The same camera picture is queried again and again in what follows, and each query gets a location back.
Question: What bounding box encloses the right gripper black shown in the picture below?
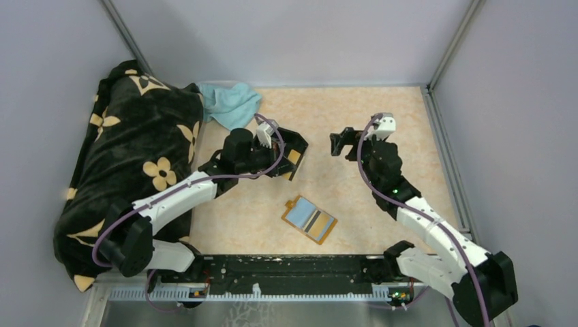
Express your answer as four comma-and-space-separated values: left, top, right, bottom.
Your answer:
331, 127, 387, 189

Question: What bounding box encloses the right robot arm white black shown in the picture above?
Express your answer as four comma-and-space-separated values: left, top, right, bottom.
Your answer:
329, 113, 518, 326

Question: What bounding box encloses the black card tray box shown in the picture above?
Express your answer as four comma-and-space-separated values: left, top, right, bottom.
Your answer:
269, 127, 309, 181

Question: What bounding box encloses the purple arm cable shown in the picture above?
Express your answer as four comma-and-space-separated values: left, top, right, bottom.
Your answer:
356, 112, 493, 327
91, 112, 286, 315

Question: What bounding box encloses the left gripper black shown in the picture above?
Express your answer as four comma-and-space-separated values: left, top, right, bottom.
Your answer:
237, 139, 296, 177

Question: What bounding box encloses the tan leather card holder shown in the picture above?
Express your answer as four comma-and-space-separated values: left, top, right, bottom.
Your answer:
282, 196, 338, 245

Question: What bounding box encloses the gold credit card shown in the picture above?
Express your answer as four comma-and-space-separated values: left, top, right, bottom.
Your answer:
287, 149, 302, 166

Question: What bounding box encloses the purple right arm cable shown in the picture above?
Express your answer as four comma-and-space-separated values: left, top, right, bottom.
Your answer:
356, 112, 493, 327

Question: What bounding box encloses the light blue cloth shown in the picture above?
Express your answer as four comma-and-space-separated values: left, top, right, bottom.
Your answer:
197, 82, 262, 130

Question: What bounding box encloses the black floral blanket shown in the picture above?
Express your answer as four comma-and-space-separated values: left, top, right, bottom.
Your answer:
53, 60, 203, 292

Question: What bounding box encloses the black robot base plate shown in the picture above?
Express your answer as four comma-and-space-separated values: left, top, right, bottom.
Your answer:
148, 255, 415, 299

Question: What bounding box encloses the aluminium frame rail front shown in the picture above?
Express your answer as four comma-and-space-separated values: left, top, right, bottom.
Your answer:
85, 255, 504, 303

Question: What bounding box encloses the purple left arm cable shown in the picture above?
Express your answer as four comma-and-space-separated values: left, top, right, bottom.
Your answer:
91, 112, 286, 315

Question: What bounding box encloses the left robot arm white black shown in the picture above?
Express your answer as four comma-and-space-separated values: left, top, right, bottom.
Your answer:
91, 114, 296, 282

